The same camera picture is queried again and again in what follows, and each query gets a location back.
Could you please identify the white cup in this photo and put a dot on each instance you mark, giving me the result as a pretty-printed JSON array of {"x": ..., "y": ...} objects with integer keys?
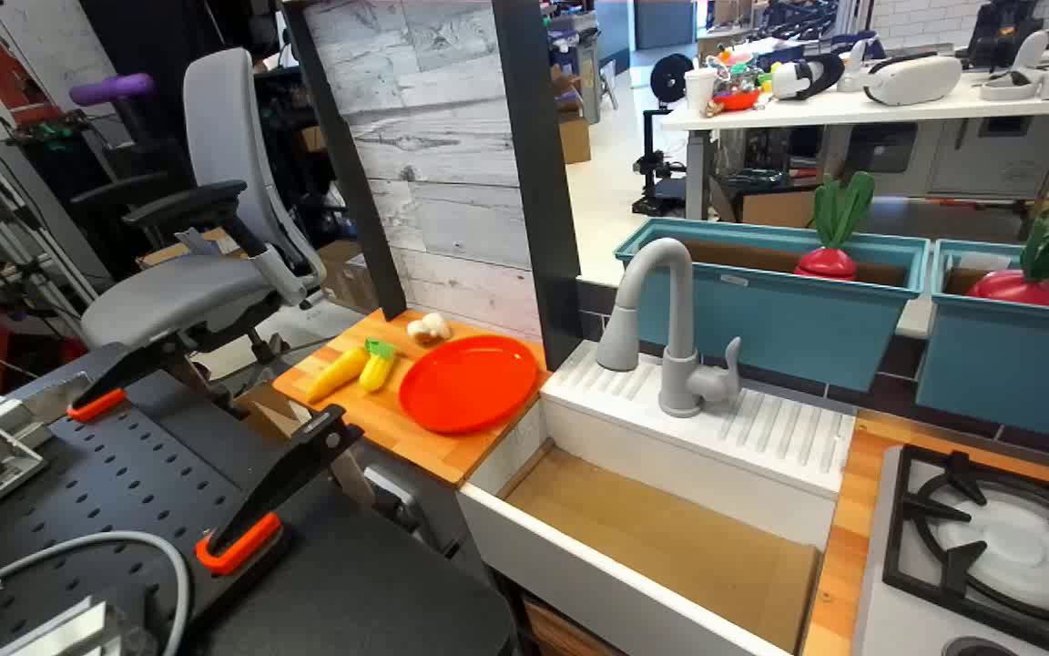
[{"x": 702, "y": 91}]

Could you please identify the black and white headset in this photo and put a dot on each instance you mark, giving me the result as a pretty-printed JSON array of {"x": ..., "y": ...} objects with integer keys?
[{"x": 809, "y": 73}]

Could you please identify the black panel edge strut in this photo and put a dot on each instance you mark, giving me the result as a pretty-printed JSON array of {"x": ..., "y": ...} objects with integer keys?
[{"x": 346, "y": 170}]

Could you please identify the black frame post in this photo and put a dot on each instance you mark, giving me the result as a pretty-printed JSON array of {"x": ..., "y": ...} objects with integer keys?
[{"x": 543, "y": 158}]

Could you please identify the black 3D printer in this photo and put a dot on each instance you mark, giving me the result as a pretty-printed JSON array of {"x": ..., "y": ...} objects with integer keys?
[{"x": 673, "y": 79}]

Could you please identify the teal planter box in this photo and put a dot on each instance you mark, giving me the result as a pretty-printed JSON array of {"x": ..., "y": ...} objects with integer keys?
[
  {"x": 1010, "y": 365},
  {"x": 781, "y": 321}
]

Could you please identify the small white plushie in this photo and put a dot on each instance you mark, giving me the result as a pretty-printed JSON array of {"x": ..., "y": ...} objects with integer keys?
[{"x": 431, "y": 329}]

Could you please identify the red radish plushie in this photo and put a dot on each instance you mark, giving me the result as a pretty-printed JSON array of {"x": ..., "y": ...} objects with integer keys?
[
  {"x": 840, "y": 214},
  {"x": 1018, "y": 291}
]

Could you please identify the white table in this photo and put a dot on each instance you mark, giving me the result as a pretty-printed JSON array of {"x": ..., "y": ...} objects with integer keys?
[{"x": 855, "y": 111}]

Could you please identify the white VR headset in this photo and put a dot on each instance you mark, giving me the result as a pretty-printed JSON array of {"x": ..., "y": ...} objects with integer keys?
[{"x": 911, "y": 79}]

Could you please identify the grey faucet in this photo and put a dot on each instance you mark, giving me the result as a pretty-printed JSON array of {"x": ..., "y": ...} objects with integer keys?
[{"x": 680, "y": 365}]

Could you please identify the white toy sink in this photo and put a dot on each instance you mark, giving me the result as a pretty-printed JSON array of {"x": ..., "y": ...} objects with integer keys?
[{"x": 781, "y": 442}]

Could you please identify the grey office chair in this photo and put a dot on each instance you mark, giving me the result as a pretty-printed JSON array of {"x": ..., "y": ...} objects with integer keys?
[{"x": 171, "y": 298}]

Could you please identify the yellow plushie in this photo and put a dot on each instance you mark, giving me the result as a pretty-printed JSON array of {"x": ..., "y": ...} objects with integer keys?
[{"x": 378, "y": 374}]

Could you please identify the small cardboard box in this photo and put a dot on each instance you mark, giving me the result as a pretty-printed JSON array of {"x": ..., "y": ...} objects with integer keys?
[{"x": 575, "y": 140}]

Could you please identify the colourful toy pile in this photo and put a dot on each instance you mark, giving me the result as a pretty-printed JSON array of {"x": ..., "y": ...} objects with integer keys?
[{"x": 745, "y": 91}]

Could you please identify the silver metal plate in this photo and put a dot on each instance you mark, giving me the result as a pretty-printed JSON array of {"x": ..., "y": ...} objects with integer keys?
[{"x": 65, "y": 633}]

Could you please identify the grey stone pattern panel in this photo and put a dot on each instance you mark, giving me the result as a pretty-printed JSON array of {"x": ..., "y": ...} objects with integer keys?
[{"x": 440, "y": 158}]

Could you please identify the orange plate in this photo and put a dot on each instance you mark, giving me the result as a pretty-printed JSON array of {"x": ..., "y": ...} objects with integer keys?
[{"x": 473, "y": 387}]

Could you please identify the purple cylinder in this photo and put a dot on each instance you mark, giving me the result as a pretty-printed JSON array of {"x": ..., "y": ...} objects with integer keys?
[{"x": 112, "y": 88}]

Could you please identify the black office chair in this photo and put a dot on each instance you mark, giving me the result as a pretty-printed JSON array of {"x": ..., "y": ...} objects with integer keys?
[{"x": 998, "y": 31}]

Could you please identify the stove with black grates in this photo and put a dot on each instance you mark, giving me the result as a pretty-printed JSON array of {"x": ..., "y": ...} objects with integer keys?
[{"x": 1010, "y": 531}]

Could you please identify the black perforated base board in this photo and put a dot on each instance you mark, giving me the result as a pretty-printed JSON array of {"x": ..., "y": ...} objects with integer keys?
[{"x": 127, "y": 474}]

